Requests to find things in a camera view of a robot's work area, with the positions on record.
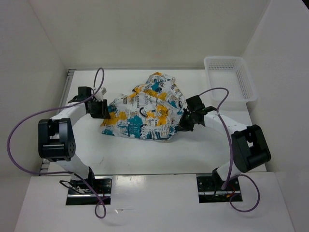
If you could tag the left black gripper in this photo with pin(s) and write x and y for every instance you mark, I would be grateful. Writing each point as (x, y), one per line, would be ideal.
(104, 112)

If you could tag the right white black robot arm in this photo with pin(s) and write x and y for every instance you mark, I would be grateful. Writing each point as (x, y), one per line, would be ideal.
(247, 143)

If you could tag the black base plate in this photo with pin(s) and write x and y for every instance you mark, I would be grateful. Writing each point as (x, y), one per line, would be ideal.
(80, 194)
(209, 193)

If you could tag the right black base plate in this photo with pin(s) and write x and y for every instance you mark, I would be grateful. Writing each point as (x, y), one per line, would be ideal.
(209, 193)

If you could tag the white teal yellow patterned shorts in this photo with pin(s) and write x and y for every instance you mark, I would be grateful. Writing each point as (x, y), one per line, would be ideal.
(151, 112)

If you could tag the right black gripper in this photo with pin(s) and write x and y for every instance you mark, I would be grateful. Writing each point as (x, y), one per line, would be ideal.
(183, 126)

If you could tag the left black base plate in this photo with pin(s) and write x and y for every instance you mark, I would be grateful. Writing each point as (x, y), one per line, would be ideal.
(80, 194)

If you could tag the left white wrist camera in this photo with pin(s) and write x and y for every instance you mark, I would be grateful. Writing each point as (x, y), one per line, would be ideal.
(99, 93)

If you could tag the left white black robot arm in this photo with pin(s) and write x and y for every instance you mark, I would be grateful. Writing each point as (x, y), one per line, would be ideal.
(56, 138)

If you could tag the white perforated plastic basket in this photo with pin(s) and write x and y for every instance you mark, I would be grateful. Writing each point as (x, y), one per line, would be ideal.
(233, 74)

